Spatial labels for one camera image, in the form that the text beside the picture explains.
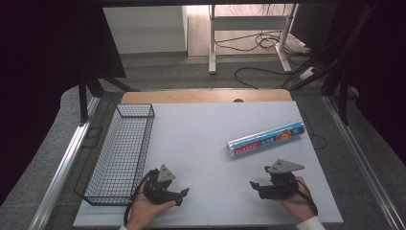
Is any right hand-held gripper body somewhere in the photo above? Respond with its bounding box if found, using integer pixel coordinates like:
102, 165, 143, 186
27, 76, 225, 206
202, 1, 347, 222
258, 158, 305, 201

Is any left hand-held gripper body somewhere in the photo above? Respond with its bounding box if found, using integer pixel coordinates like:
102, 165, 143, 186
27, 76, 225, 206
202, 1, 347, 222
142, 164, 185, 206

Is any person's right hand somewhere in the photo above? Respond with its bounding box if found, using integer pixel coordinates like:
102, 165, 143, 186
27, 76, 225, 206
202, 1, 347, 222
273, 175, 316, 223

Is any person's left hand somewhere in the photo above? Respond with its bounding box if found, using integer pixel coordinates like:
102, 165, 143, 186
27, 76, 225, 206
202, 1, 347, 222
125, 191, 177, 230

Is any plastic wrap roll box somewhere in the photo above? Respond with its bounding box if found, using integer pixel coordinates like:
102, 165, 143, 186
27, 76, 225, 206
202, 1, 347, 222
225, 120, 305, 158

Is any white power strip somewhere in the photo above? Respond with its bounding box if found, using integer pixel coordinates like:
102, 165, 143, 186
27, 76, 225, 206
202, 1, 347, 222
299, 66, 317, 81

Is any black metal stand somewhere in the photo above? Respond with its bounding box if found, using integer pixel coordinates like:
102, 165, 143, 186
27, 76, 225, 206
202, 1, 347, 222
77, 68, 141, 126
320, 3, 376, 127

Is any black curtain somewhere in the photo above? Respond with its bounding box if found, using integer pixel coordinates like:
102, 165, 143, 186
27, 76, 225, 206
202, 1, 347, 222
0, 0, 127, 207
331, 0, 406, 158

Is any white cabinet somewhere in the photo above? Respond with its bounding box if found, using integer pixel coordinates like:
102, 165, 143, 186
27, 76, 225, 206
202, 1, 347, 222
102, 5, 189, 56

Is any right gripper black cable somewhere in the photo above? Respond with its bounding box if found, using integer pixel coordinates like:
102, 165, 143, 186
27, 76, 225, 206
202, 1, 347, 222
295, 179, 319, 217

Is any black wire basket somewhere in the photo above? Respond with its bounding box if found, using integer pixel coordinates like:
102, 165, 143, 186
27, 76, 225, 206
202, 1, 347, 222
74, 103, 156, 207

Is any black cable beside table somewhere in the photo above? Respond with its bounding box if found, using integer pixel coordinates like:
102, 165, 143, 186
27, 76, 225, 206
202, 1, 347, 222
298, 104, 327, 151

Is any aluminium rail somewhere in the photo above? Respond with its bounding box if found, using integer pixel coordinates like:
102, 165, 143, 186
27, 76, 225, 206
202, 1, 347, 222
28, 95, 102, 230
323, 95, 406, 230

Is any long black floor cable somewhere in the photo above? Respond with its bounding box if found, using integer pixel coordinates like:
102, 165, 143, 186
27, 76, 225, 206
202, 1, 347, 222
234, 66, 290, 90

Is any black floor cable bundle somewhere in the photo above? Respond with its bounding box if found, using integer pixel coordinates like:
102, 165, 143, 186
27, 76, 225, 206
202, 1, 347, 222
214, 30, 312, 54

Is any white metal desk frame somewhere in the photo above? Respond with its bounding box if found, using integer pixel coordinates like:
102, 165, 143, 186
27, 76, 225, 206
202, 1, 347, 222
208, 4, 300, 76

